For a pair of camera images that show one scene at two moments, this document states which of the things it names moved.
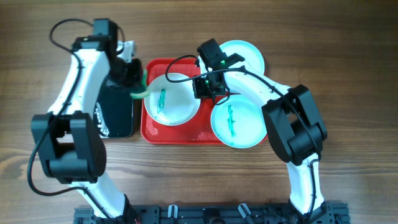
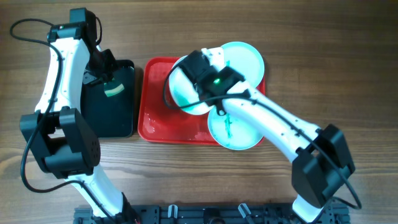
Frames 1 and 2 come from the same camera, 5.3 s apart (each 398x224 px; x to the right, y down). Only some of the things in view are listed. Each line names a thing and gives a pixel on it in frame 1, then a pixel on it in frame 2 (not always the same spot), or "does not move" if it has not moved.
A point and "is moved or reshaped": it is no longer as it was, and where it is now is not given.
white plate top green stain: x=243 y=48 does not move
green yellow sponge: x=145 y=94 to x=112 y=88
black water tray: x=114 y=112 does not move
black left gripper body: x=121 y=75 to x=99 y=70
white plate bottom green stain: x=239 y=122 does not move
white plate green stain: x=171 y=103 is moved or reshaped
